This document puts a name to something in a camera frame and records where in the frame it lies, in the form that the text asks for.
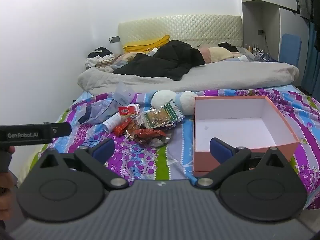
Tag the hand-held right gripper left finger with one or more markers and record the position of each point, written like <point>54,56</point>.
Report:
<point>103,150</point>

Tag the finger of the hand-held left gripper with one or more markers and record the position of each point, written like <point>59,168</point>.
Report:
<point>62,129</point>

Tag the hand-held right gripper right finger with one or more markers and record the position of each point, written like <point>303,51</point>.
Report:
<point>220,148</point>

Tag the pink cardboard box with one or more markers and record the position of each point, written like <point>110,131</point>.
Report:
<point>237,130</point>

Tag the red-brown snack packet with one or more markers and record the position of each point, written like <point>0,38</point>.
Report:
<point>150,133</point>

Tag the person's left hand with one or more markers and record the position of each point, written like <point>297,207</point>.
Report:
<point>4,205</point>

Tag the white cylindrical bottle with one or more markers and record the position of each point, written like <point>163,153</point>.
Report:
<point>112,122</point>

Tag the flat red snack packet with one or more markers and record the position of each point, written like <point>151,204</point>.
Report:
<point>122,127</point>

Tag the floral printed bedsheet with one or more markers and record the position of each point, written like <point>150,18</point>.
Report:
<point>140,160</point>

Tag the clear plastic bag blue trim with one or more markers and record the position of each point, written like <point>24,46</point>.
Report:
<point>97,110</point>

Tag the clear snack packet red label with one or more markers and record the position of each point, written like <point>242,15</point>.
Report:
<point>128,110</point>

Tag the clear snack packet green label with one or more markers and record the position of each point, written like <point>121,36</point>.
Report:
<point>160,116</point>

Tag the grey duvet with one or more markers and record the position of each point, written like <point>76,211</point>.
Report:
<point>225,75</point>

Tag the white and blue plush toy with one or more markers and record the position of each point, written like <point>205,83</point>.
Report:
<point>162,100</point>

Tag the pile of clothes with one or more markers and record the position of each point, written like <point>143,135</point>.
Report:
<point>98,56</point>

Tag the beige pillow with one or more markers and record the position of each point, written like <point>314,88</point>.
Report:
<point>220,53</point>

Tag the black cloth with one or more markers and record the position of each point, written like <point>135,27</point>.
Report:
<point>228,47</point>

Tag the black jacket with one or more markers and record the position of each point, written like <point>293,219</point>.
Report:
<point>165,60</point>

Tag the cluster of small bottles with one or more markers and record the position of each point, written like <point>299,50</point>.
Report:
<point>252,48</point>

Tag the yellow pillow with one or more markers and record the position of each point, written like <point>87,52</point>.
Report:
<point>147,45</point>

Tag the blue padded board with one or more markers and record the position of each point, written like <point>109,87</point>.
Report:
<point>290,50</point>

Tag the cream quilted headboard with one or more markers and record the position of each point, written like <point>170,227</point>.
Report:
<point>195,27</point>

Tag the blue curtain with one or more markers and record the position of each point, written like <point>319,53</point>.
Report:
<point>311,62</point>

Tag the hanging dark clothes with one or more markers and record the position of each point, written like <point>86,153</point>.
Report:
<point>308,0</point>

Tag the grey wall socket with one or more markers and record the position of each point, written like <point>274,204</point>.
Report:
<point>114,39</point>

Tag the black wall socket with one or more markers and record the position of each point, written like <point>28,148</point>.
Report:
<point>261,32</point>

